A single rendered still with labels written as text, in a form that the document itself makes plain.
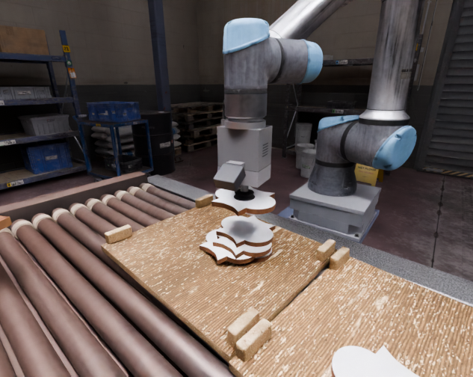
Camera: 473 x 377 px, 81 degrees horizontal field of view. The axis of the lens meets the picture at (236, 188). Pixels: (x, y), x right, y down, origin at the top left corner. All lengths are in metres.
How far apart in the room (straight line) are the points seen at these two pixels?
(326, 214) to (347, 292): 0.34
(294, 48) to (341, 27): 4.87
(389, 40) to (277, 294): 0.60
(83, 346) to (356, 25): 5.22
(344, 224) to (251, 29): 0.57
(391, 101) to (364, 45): 4.49
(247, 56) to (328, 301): 0.42
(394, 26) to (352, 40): 4.53
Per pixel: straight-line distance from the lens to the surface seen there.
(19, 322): 0.61
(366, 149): 0.79
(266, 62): 0.49
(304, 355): 0.45
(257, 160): 0.49
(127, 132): 4.71
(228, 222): 0.64
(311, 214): 0.87
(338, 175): 0.88
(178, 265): 0.59
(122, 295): 0.58
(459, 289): 0.71
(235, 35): 0.49
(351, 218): 0.83
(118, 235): 0.71
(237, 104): 0.48
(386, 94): 0.78
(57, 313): 0.59
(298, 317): 0.49
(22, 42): 4.46
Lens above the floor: 1.28
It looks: 21 degrees down
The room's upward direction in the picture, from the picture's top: straight up
